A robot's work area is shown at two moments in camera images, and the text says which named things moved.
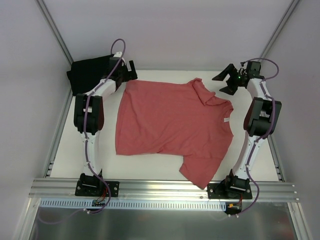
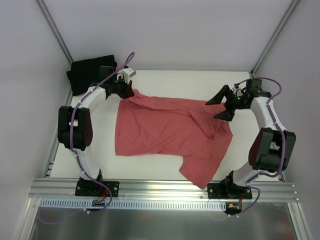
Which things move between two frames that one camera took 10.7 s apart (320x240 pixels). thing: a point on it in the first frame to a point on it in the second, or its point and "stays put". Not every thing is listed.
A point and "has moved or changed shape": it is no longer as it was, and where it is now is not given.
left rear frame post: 55,31 stays put
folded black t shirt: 84,73 stays put
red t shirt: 182,118 has moved or changed shape
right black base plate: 229,191 stays put
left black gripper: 127,72 to 121,87
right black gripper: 232,80 to 230,103
